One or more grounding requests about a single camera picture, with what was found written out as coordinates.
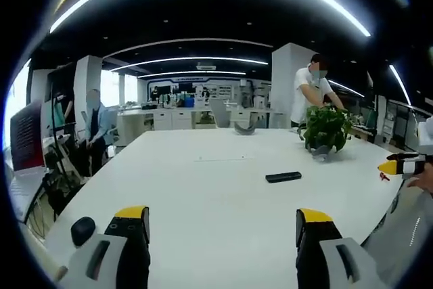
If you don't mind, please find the green potted plant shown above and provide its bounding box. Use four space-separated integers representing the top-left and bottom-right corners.
303 105 353 153

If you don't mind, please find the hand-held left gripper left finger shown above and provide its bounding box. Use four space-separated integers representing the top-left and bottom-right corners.
56 205 152 289

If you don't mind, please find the black metal stand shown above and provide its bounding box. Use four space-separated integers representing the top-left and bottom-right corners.
47 81 84 185

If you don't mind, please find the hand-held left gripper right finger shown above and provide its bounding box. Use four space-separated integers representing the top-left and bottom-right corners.
295 208 390 289

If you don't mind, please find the grey plant pot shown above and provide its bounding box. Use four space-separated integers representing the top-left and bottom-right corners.
311 145 336 163

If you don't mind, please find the black remote control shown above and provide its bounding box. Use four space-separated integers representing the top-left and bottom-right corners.
265 171 302 183

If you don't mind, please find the dark red display board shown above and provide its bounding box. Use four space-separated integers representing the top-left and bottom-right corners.
9 99 46 172

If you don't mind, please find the grey office chair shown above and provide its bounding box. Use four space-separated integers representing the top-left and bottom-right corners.
209 99 232 130

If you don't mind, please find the white office desk row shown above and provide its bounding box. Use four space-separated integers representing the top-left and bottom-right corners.
116 106 217 146

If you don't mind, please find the black computer mouse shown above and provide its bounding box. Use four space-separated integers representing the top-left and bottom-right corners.
70 216 96 246

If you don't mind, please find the grey curved headrest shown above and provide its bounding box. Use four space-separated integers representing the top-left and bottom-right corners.
233 121 257 136

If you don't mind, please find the person's right hand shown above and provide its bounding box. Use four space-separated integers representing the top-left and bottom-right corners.
407 168 433 196

